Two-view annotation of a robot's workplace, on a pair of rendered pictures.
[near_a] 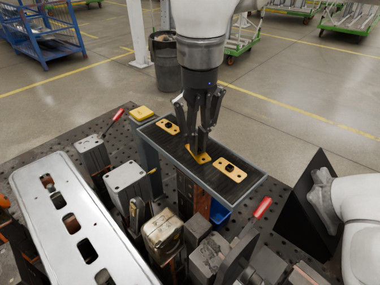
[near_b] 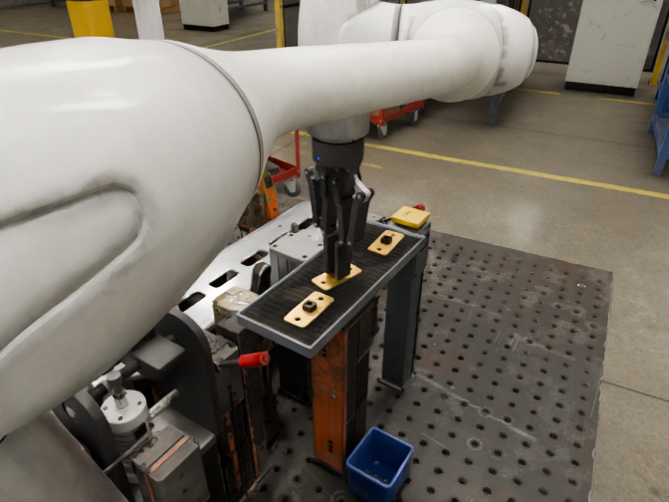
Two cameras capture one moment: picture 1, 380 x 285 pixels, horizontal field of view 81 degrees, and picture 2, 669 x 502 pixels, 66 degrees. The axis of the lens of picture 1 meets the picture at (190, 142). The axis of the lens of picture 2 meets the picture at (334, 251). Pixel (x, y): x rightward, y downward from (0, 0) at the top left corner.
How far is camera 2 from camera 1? 76 cm
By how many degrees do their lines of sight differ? 61
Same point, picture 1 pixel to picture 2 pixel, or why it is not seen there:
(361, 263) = not seen: outside the picture
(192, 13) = not seen: hidden behind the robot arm
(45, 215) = (260, 239)
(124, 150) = (470, 310)
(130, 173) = (300, 249)
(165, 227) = (236, 302)
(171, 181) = (435, 392)
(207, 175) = (292, 290)
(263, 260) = (164, 347)
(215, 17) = not seen: hidden behind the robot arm
